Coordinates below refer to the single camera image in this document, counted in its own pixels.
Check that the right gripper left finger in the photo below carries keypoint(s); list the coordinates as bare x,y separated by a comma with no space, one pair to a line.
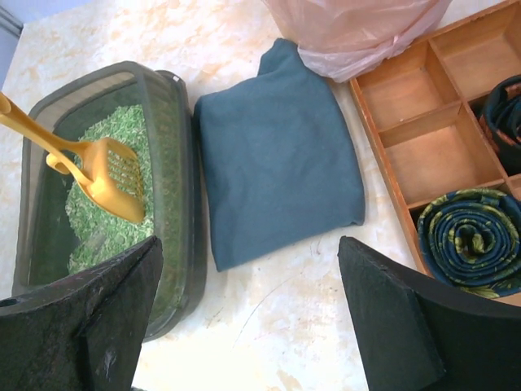
85,331

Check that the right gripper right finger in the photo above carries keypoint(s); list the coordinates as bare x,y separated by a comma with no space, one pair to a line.
416,333

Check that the dark grey litter box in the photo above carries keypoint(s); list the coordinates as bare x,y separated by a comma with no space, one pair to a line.
45,237

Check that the yellow litter scoop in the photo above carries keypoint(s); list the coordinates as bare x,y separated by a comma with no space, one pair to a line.
107,171

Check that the blue folded cloth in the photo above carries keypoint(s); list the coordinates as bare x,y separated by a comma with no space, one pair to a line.
279,163

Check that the orange compartment tray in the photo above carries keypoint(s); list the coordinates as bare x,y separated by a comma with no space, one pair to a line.
419,110

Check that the bin with pink bag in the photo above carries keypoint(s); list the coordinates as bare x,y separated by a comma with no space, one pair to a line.
342,39

